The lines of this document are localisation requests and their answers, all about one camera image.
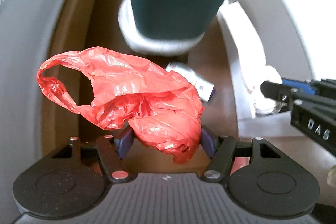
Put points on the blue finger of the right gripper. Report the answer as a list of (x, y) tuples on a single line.
[(304, 86)]

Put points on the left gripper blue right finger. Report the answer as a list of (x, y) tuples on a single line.
[(209, 142)]

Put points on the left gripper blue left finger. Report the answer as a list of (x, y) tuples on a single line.
[(123, 142)]

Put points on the white cookie package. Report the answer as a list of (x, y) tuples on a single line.
[(204, 88)]

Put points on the red plastic bag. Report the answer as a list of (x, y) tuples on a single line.
[(162, 107)]

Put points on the white crumpled paper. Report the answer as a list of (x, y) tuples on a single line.
[(256, 115)]

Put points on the white wardrobe door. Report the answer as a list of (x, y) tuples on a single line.
[(298, 36)]

